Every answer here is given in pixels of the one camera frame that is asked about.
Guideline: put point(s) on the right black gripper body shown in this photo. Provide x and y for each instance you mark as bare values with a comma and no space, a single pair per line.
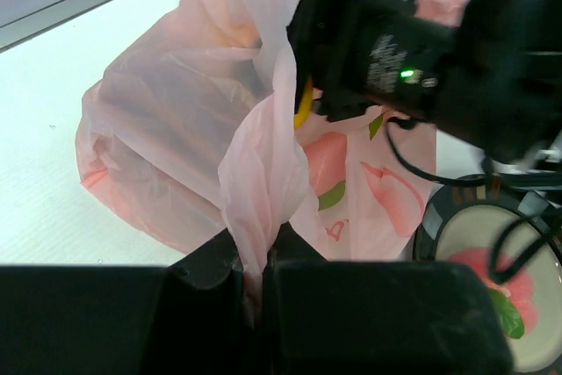
361,53

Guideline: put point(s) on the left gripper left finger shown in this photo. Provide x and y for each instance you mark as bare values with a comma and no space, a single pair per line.
186,318

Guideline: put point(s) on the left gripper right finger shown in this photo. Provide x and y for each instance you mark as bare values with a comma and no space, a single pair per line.
343,317

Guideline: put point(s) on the pink plastic bag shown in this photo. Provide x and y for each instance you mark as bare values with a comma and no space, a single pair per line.
190,131

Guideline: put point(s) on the pink fake peach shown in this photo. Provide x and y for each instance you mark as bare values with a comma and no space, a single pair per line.
513,301

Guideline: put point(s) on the orange fake fruit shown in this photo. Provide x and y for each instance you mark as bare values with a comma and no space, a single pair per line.
305,105

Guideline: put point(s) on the black rimmed ceramic plate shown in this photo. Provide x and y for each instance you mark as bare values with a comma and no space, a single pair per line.
463,218

